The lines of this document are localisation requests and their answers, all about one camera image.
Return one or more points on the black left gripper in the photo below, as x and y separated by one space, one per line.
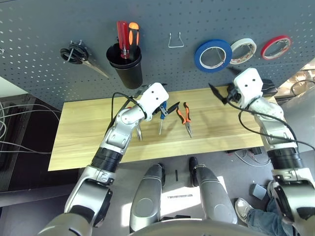
157 112

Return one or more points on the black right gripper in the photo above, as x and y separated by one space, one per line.
232 94

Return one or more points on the orange black pliers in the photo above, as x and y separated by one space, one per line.
188 115

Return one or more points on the blue tape roll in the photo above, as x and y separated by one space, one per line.
197 57

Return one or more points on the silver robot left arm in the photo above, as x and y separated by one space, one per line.
118 140

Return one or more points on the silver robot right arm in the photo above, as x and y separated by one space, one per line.
278 127

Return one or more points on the grey pegboard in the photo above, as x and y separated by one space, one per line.
73 19

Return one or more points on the silver metal peg hook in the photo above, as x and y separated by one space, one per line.
250 51
73 52
283 43
221 55

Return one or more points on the black cup holder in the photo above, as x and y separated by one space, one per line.
130 76

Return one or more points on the white tape roll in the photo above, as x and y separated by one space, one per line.
242 41

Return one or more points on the red tape roll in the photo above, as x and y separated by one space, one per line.
275 38

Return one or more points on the black floor tape strip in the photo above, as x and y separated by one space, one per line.
176 175

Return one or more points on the white machine housing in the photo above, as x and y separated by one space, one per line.
302 115

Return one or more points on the silver robot left leg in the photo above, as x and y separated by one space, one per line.
145 196

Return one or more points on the silver robot leg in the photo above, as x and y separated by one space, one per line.
211 191
145 196

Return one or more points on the silver robot right leg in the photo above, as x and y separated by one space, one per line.
211 191

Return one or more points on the white paper sheet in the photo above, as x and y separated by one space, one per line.
179 201

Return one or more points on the grey foot pedal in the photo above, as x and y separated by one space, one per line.
258 191

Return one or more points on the white grey sneaker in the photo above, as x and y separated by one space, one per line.
242 207
270 189

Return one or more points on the grey robot torso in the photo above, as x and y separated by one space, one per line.
192 229

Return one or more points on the blue jeans leg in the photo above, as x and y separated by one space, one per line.
265 218

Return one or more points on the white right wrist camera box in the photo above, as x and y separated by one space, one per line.
248 86

